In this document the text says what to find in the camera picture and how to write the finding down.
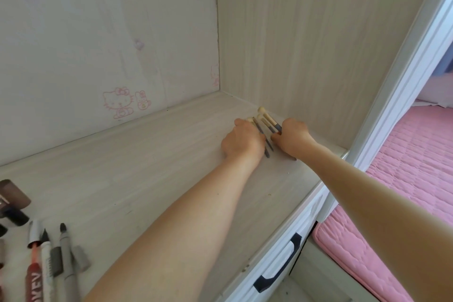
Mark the black lipstick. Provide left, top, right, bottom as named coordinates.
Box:
left=0, top=206, right=30, bottom=227

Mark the grey eyebrow pencil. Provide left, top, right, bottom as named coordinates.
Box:
left=59, top=223, right=81, bottom=302

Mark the person's left forearm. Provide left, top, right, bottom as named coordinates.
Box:
left=83, top=155, right=262, bottom=302

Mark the silver wand cap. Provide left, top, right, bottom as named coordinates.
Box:
left=27, top=219, right=45, bottom=272

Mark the white grey eyeliner pen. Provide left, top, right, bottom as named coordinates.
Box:
left=41, top=229, right=54, bottom=302

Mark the light wooden side panel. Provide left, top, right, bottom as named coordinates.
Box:
left=216, top=0, right=443, bottom=150

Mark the person's left hand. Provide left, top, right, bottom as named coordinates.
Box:
left=220, top=118, right=267, bottom=168

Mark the person's right hand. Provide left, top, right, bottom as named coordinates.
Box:
left=270, top=118, right=318, bottom=161

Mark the brown lipstick cap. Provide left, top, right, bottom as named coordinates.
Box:
left=0, top=179, right=32, bottom=209

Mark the dark drawer handle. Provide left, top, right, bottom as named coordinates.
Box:
left=253, top=233, right=302, bottom=294

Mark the set of makeup brushes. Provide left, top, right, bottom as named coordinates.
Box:
left=252, top=118, right=275, bottom=152

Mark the pink quilted mat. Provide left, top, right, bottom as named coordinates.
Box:
left=313, top=105, right=453, bottom=302

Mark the white panelled bed frame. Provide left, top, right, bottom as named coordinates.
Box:
left=318, top=0, right=453, bottom=221

